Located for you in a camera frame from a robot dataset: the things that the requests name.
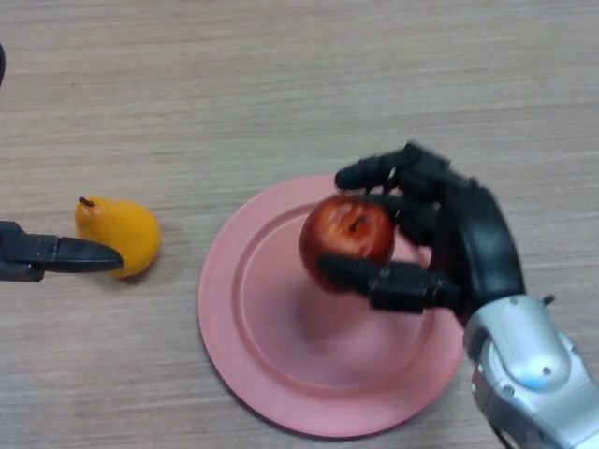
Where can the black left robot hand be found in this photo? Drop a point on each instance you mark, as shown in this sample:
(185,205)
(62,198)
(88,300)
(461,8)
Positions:
(28,255)

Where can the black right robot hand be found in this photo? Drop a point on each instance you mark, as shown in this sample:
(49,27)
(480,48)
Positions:
(482,243)

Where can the red apple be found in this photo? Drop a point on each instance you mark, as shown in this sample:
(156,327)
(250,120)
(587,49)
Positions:
(346,229)

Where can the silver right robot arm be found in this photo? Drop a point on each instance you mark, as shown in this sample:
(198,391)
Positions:
(529,365)

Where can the pink round plate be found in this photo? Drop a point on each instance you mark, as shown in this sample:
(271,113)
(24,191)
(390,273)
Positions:
(281,346)

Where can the yellow pear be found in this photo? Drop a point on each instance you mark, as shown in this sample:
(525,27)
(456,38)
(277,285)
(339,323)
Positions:
(119,227)

